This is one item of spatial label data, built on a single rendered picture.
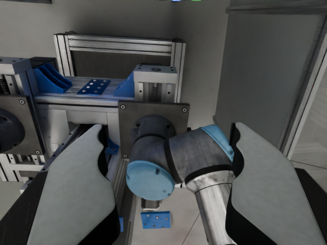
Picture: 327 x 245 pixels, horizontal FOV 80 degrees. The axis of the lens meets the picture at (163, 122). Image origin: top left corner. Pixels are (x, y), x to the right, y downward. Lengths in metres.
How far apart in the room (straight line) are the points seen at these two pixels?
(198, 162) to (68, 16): 1.49
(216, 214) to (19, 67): 0.70
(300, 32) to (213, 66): 0.94
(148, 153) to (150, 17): 1.25
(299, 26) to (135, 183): 0.72
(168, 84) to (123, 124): 0.19
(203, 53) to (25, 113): 1.28
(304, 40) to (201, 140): 0.51
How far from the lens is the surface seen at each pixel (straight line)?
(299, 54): 0.83
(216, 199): 0.43
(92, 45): 1.45
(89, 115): 0.77
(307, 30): 0.82
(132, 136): 0.60
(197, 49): 1.63
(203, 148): 0.44
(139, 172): 0.45
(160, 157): 0.46
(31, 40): 1.88
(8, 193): 2.25
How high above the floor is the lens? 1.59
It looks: 61 degrees down
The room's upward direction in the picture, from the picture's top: 179 degrees clockwise
